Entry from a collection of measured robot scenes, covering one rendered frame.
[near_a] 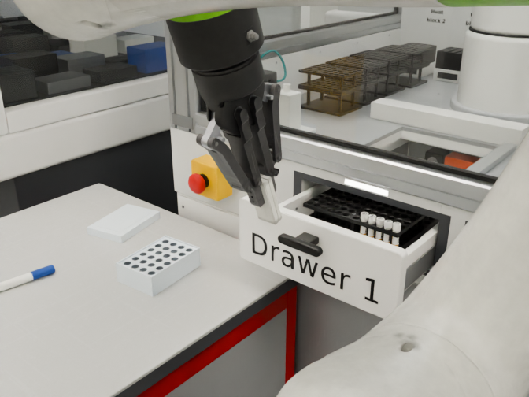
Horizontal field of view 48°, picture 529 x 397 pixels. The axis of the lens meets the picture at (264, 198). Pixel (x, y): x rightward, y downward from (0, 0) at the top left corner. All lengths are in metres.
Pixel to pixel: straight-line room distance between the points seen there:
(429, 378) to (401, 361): 0.02
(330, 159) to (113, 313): 0.43
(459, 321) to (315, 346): 0.73
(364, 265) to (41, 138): 0.89
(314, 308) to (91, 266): 0.42
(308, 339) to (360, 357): 0.75
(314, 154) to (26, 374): 0.56
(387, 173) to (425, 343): 0.51
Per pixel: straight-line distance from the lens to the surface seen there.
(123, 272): 1.05
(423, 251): 0.92
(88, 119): 1.54
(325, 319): 1.15
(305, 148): 1.02
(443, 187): 0.91
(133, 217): 1.26
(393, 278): 0.82
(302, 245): 0.84
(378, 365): 0.45
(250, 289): 1.02
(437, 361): 0.46
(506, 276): 0.47
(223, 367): 1.02
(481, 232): 0.48
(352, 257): 0.85
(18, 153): 1.46
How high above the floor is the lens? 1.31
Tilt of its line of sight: 24 degrees down
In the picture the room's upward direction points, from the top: straight up
